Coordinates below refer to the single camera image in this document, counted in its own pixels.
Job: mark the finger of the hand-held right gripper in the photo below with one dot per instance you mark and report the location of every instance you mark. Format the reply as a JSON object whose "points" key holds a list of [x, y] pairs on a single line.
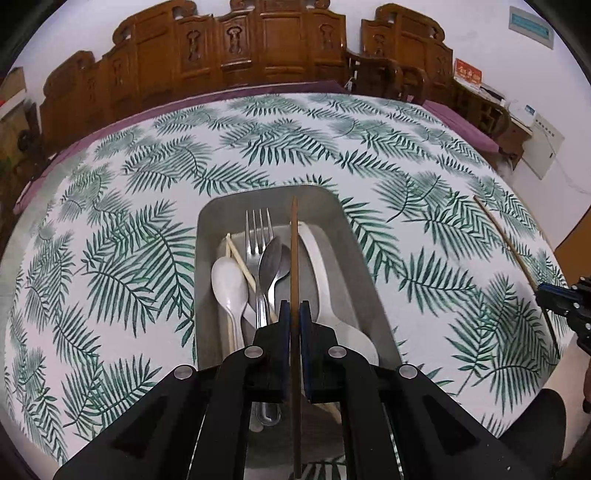
{"points": [[563, 300], [585, 334]]}

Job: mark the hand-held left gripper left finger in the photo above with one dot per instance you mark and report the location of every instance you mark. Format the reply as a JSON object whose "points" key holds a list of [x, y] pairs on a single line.
{"points": [[284, 323]]}

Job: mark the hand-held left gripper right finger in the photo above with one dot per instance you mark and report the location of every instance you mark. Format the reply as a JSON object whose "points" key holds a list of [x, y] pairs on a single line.
{"points": [[305, 323]]}

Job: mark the large white ladle spoon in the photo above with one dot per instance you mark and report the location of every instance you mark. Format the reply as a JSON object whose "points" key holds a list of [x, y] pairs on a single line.
{"points": [[318, 277]]}

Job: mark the metal spoon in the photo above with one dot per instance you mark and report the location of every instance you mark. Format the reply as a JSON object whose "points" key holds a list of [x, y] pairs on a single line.
{"points": [[272, 263]]}

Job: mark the small white plastic spoon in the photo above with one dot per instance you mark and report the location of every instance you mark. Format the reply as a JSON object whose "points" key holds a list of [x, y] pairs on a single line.
{"points": [[228, 286]]}

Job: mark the dark brown chopstick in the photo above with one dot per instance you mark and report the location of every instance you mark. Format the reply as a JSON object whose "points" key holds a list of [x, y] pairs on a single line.
{"points": [[508, 244], [294, 254]]}

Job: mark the metal fork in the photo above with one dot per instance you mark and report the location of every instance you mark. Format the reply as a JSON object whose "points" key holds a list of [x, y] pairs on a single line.
{"points": [[257, 249]]}

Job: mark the grey metal tray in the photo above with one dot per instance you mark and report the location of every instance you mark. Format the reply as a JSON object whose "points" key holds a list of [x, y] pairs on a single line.
{"points": [[277, 198]]}

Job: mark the brown wooden board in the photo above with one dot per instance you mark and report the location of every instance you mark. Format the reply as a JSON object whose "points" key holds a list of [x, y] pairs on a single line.
{"points": [[575, 244]]}

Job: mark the dark clothing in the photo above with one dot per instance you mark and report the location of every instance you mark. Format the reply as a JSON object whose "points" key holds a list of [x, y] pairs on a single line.
{"points": [[535, 424]]}

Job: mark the fern print tablecloth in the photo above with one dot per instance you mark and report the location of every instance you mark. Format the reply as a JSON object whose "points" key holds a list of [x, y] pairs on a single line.
{"points": [[138, 230]]}

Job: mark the small white box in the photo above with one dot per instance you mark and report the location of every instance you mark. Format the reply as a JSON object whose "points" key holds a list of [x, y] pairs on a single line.
{"points": [[521, 113]]}

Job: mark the wooden side table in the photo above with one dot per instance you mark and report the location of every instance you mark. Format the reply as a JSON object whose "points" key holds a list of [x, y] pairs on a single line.
{"points": [[489, 115]]}

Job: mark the stack of papers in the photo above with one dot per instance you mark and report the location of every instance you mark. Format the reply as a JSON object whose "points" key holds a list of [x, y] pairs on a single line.
{"points": [[493, 93]]}

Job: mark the red sign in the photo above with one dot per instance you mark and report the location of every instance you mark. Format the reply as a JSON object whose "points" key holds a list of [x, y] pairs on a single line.
{"points": [[467, 74]]}

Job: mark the dark wooden armchair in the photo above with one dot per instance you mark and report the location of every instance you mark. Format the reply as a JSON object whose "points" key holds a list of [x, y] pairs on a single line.
{"points": [[383, 76]]}

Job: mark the long carved wooden bench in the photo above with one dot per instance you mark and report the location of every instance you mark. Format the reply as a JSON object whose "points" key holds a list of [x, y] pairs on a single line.
{"points": [[207, 55]]}

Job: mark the carved wooden high-back chair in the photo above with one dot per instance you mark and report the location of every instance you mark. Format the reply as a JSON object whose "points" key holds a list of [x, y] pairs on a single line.
{"points": [[406, 41]]}

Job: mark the cardboard box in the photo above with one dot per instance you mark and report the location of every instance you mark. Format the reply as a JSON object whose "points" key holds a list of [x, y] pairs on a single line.
{"points": [[13, 92]]}

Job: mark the white electrical wall box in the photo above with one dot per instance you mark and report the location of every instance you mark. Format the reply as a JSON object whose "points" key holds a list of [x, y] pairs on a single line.
{"points": [[544, 145]]}

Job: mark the green framed wall panel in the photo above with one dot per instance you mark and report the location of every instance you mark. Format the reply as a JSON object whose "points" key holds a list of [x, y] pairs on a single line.
{"points": [[531, 25]]}

